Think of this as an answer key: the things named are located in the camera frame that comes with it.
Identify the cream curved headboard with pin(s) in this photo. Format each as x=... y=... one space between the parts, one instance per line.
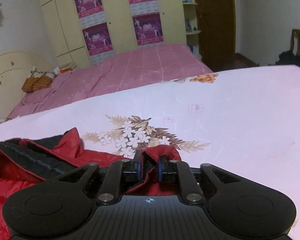
x=15 y=67

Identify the top left purple poster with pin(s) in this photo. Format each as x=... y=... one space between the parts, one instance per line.
x=88 y=7

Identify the brown wooden door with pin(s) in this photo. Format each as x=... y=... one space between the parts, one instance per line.
x=217 y=39

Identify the pink checked bed cover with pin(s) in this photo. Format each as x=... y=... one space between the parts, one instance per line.
x=132 y=69

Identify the white floral bed sheet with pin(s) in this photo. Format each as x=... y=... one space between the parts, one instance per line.
x=246 y=121

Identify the cream wardrobe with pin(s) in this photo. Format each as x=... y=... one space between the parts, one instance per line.
x=64 y=30

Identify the bottom left purple poster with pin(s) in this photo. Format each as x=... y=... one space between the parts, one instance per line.
x=97 y=39

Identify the bottom right purple poster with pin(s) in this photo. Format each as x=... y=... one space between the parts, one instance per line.
x=148 y=29

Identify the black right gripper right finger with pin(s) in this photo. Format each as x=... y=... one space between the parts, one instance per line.
x=167 y=170

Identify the red padded jacket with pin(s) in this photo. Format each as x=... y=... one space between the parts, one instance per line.
x=25 y=162

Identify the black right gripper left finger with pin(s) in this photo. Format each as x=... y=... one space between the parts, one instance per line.
x=131 y=169

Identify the cream corner shelf unit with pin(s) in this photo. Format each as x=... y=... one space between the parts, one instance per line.
x=191 y=25

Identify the dark clothes on chair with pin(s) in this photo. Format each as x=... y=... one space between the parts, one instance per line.
x=288 y=58

